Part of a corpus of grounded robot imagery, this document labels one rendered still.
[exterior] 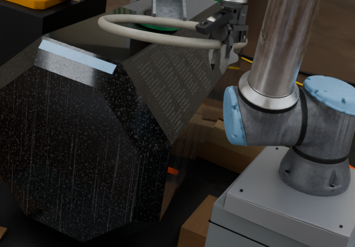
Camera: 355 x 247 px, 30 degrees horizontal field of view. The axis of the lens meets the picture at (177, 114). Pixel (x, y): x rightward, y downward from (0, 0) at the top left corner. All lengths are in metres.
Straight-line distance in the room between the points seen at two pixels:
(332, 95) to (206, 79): 1.25
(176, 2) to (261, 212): 1.14
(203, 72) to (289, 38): 1.40
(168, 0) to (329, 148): 1.11
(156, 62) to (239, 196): 1.03
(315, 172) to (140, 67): 0.99
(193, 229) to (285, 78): 1.41
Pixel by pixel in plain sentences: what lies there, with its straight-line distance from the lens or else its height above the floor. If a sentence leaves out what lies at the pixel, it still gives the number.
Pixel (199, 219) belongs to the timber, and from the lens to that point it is 2.90.
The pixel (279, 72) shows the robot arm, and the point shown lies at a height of 1.26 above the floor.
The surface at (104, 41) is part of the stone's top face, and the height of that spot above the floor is 0.87.
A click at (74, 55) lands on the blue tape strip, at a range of 2.50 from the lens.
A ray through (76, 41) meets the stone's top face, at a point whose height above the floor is 0.87.
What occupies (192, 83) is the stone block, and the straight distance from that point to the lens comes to 2.73.
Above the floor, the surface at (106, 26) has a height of 1.11.
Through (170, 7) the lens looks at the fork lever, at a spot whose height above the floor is 1.04.
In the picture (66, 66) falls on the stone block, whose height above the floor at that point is 0.81.
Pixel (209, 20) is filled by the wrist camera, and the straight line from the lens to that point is 1.96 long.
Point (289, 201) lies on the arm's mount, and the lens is 1.71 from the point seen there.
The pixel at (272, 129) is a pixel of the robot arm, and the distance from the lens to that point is 1.62.
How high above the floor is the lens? 1.83
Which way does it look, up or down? 27 degrees down
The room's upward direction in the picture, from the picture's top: 9 degrees clockwise
